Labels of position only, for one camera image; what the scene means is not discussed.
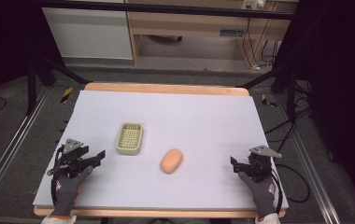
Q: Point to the yellow black floor tape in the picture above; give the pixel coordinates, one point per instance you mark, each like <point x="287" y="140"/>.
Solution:
<point x="268" y="102"/>
<point x="66" y="95"/>

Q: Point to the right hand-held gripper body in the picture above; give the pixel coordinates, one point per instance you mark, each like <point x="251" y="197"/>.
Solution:
<point x="259" y="166"/>

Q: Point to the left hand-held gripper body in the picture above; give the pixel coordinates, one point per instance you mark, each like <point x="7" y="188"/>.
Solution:
<point x="73" y="163"/>

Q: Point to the light wooden desk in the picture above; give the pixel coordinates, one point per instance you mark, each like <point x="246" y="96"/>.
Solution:
<point x="191" y="25"/>

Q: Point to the person's left hand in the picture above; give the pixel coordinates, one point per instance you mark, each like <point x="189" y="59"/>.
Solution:
<point x="66" y="193"/>

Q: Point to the orange bread roll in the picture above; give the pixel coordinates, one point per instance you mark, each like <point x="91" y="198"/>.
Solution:
<point x="171" y="161"/>

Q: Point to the pale green soap dish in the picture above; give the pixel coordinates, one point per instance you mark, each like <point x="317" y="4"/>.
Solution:
<point x="129" y="138"/>

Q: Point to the white table mat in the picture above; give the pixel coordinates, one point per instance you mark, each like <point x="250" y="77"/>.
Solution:
<point x="191" y="124"/>

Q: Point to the black metal stand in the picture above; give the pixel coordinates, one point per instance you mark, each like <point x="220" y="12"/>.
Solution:
<point x="32" y="87"/>
<point x="291" y="93"/>

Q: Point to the wooden table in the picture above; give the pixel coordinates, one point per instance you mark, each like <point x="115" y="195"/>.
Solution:
<point x="166" y="88"/>

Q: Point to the person's right hand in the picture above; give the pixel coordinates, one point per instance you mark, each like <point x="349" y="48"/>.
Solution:
<point x="262" y="196"/>

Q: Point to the white cabinet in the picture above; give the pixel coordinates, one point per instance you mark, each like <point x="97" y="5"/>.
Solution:
<point x="87" y="32"/>

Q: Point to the black curtain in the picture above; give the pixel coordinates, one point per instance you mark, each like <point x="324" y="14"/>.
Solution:
<point x="340" y="77"/>
<point x="7" y="40"/>

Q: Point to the black horizontal frame bar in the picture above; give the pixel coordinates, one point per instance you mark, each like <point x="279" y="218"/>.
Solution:
<point x="166" y="7"/>

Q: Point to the metal floor rail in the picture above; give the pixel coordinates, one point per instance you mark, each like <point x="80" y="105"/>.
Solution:
<point x="309" y="161"/>
<point x="13" y="140"/>

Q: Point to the white power strip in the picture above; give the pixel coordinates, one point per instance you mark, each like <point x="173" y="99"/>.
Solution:
<point x="253" y="3"/>

